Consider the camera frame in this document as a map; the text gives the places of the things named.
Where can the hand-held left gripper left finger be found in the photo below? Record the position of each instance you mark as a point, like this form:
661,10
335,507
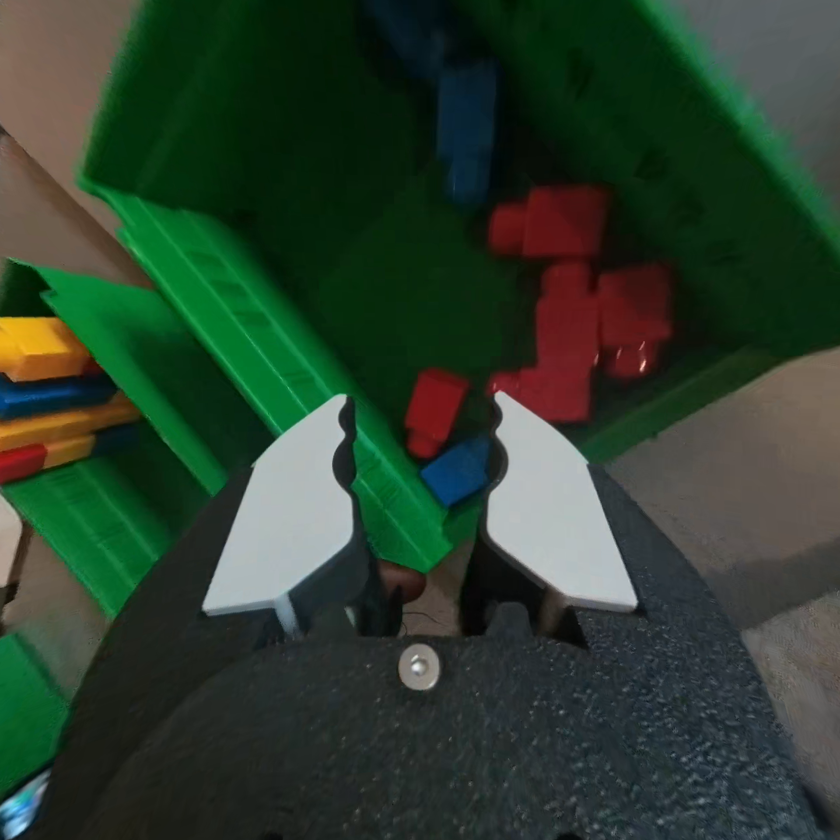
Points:
282,525

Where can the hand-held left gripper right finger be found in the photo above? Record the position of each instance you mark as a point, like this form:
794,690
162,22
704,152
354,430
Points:
558,525

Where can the blue single-stud mega block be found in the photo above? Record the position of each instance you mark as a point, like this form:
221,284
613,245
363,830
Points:
459,472

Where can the red single-stud mega block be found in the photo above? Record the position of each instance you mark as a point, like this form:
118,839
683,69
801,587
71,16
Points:
436,410

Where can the pile of mega blocks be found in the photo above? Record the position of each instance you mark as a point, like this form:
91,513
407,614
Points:
564,315

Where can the large green plastic bin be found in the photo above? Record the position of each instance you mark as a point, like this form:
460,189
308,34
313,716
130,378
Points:
295,197

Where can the row of coloured flat blocks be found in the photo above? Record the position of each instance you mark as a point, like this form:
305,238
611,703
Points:
46,394

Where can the person's left hand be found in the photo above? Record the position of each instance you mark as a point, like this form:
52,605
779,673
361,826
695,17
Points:
403,581

